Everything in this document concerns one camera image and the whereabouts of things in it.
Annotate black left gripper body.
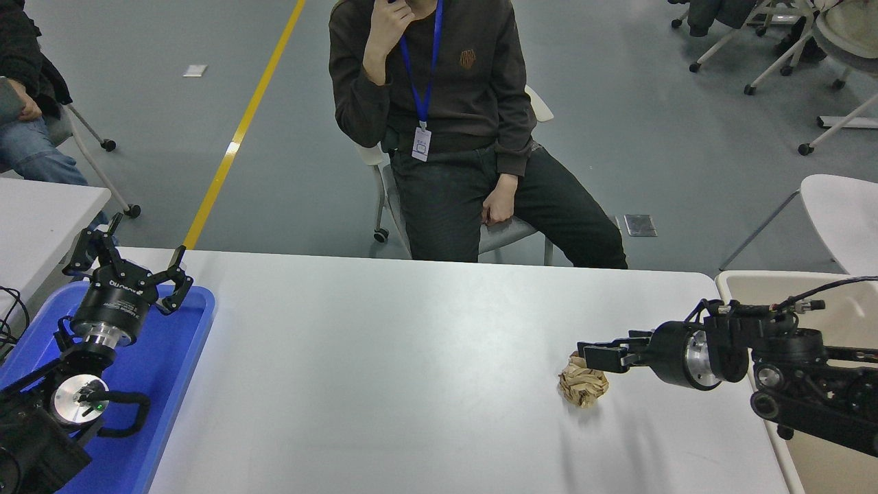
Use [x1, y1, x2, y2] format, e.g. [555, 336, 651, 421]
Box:
[71, 268, 160, 341]

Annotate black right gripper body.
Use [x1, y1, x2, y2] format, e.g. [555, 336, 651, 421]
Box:
[648, 320, 697, 390]

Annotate tan paper ball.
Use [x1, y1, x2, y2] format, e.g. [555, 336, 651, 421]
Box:
[558, 352, 610, 410]

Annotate person's hand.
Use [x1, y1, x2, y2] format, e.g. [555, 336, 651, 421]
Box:
[7, 79, 43, 122]

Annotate person's left hand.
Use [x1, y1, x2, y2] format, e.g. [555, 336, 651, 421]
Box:
[482, 173, 520, 226]

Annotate person's right hand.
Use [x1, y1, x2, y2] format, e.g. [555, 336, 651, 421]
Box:
[362, 0, 416, 86]

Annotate blue plastic tray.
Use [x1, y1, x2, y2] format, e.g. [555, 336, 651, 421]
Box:
[0, 280, 217, 494]

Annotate white side table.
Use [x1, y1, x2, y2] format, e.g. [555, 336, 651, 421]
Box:
[0, 177, 112, 330]

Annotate person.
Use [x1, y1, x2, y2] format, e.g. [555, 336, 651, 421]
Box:
[672, 0, 755, 36]
[328, 0, 629, 270]
[775, 0, 824, 64]
[0, 0, 90, 186]

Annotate grey office chair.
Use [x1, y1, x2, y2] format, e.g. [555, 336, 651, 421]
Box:
[357, 86, 556, 267]

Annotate grey laptop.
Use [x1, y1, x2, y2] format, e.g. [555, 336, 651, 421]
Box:
[0, 77, 25, 126]

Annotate large pale bin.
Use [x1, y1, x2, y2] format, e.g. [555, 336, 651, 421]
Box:
[715, 270, 878, 494]

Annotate white moulded chair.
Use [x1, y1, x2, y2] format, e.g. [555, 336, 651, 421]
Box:
[719, 174, 878, 282]

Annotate white chair base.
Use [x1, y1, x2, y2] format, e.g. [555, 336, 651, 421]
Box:
[799, 93, 878, 156]

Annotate white floor bar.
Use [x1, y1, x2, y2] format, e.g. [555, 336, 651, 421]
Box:
[818, 115, 878, 130]

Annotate cream-backed swivel chair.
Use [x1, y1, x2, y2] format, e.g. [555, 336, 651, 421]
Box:
[744, 0, 878, 95]

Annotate black cables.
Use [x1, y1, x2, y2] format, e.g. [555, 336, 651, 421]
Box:
[0, 285, 32, 361]

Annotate blue lanyard with badge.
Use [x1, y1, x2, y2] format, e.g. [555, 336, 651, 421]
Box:
[399, 0, 445, 163]

